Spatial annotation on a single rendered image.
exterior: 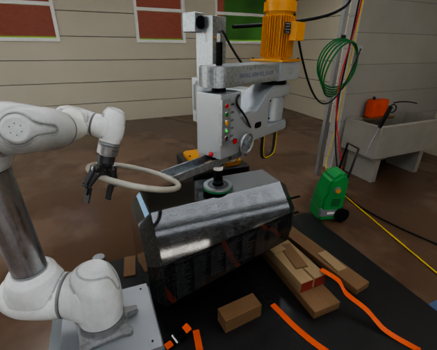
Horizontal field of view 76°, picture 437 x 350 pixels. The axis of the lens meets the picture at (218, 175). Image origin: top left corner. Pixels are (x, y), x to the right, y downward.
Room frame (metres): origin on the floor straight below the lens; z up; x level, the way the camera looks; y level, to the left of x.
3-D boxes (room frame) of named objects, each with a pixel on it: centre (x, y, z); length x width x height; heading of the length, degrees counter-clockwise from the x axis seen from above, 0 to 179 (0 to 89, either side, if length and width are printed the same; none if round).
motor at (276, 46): (2.32, -0.45, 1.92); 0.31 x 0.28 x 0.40; 49
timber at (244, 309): (1.41, -0.16, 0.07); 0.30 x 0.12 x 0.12; 118
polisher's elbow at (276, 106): (2.33, -0.43, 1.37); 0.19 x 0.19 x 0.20
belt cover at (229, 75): (2.10, -0.23, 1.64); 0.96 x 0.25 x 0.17; 139
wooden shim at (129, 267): (1.93, 0.79, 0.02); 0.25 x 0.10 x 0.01; 15
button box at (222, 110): (1.71, -0.04, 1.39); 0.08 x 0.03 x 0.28; 139
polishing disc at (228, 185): (1.83, 0.00, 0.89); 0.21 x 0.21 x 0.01
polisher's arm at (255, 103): (2.12, -0.27, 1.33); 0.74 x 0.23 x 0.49; 139
